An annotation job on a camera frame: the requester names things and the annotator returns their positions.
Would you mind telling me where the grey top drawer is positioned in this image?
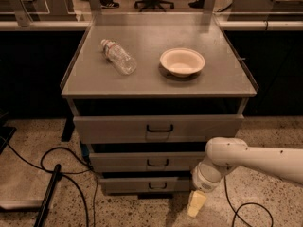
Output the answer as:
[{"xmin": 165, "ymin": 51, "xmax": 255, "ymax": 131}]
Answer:
[{"xmin": 74, "ymin": 114, "xmax": 243, "ymax": 144}]

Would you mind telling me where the grey drawer cabinet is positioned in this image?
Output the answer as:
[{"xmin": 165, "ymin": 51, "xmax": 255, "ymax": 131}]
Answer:
[{"xmin": 60, "ymin": 12, "xmax": 259, "ymax": 201}]

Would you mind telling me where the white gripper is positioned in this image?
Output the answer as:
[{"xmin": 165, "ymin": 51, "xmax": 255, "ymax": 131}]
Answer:
[{"xmin": 187, "ymin": 161, "xmax": 235, "ymax": 218}]

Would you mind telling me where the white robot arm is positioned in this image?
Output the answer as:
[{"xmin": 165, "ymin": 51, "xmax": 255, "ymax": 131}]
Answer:
[{"xmin": 187, "ymin": 137, "xmax": 303, "ymax": 218}]

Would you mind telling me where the black metal stand leg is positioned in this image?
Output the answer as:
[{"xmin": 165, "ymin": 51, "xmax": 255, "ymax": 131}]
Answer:
[{"xmin": 34, "ymin": 164, "xmax": 62, "ymax": 227}]

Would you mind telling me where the black floor cable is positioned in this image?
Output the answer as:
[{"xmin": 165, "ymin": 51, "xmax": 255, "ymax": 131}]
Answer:
[
  {"xmin": 223, "ymin": 176, "xmax": 275, "ymax": 227},
  {"xmin": 0, "ymin": 135, "xmax": 100, "ymax": 227}
]

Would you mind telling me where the grey bottom drawer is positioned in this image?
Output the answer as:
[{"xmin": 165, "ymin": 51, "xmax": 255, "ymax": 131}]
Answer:
[{"xmin": 99, "ymin": 177, "xmax": 192, "ymax": 195}]

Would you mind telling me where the white horizontal rail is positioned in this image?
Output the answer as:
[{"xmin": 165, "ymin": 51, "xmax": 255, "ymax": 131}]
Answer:
[{"xmin": 0, "ymin": 21, "xmax": 303, "ymax": 31}]

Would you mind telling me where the grey middle drawer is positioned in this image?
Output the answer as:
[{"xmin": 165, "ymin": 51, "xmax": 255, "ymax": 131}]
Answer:
[{"xmin": 89, "ymin": 151, "xmax": 205, "ymax": 173}]

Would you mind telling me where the clear plastic water bottle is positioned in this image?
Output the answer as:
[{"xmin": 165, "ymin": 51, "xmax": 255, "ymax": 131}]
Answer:
[{"xmin": 100, "ymin": 39, "xmax": 136, "ymax": 75}]

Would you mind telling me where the black floor cable right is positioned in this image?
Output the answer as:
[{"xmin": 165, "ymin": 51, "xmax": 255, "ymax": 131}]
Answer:
[{"xmin": 223, "ymin": 176, "xmax": 275, "ymax": 227}]

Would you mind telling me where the white paper bowl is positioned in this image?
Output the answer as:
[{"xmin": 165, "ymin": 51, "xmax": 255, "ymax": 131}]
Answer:
[{"xmin": 160, "ymin": 48, "xmax": 205, "ymax": 78}]

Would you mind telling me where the black floor cable left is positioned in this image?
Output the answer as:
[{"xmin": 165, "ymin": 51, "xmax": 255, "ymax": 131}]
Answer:
[{"xmin": 0, "ymin": 135, "xmax": 100, "ymax": 227}]

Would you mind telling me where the grey drawer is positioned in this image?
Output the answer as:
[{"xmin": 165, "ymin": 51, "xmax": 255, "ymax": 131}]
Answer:
[
  {"xmin": 74, "ymin": 114, "xmax": 243, "ymax": 144},
  {"xmin": 89, "ymin": 151, "xmax": 205, "ymax": 173},
  {"xmin": 99, "ymin": 177, "xmax": 192, "ymax": 195}
]

